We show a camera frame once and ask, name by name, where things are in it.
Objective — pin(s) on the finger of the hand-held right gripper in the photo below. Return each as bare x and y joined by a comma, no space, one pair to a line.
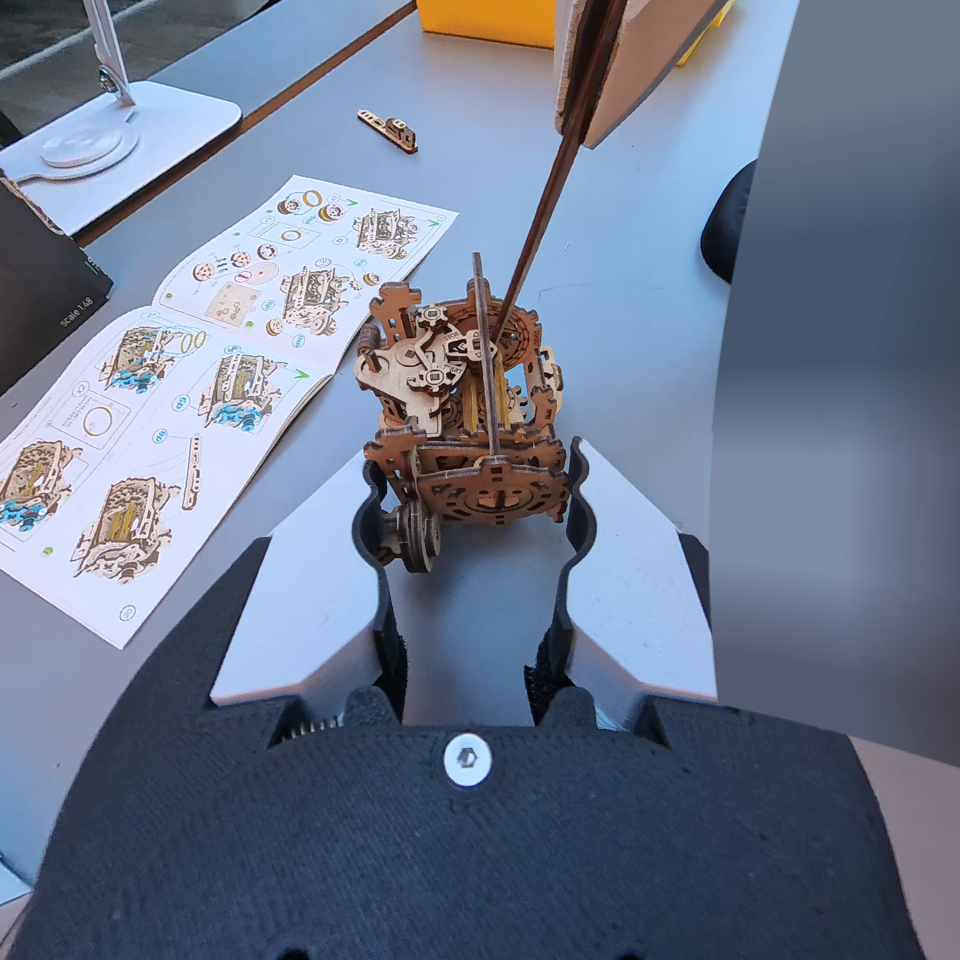
645,60
574,52

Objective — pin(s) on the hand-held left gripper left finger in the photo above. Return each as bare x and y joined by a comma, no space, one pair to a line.
307,600

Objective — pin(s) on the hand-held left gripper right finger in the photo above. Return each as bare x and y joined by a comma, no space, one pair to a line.
637,600

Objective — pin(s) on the thin wooden strip part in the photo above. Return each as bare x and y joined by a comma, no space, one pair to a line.
555,180

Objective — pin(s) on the wooden mechanical model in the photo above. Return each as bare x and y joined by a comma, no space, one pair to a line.
420,375

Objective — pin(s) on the black model kit box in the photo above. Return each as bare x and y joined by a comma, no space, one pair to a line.
37,300

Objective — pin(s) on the yellow box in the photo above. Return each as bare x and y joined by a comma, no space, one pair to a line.
487,22

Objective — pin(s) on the black padded cushion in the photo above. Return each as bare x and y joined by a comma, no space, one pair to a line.
731,225

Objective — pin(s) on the wooden strip with holes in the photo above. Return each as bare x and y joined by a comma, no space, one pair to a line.
390,131

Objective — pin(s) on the illustrated instruction booklet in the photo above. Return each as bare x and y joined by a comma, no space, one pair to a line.
225,330

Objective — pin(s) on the white desk lamp base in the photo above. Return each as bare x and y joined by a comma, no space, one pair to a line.
180,112

